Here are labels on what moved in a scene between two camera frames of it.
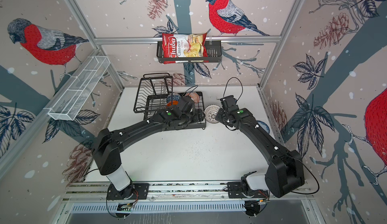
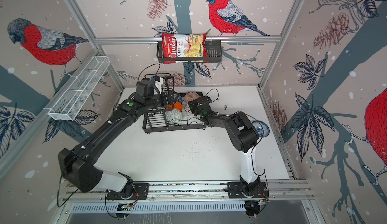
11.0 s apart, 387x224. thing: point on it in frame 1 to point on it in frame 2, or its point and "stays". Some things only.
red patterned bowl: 194,96 stays
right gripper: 219,113 to 192,105
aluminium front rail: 97,192 stays
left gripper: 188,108 to 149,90
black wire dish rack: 180,110 stays
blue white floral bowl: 264,126 stays
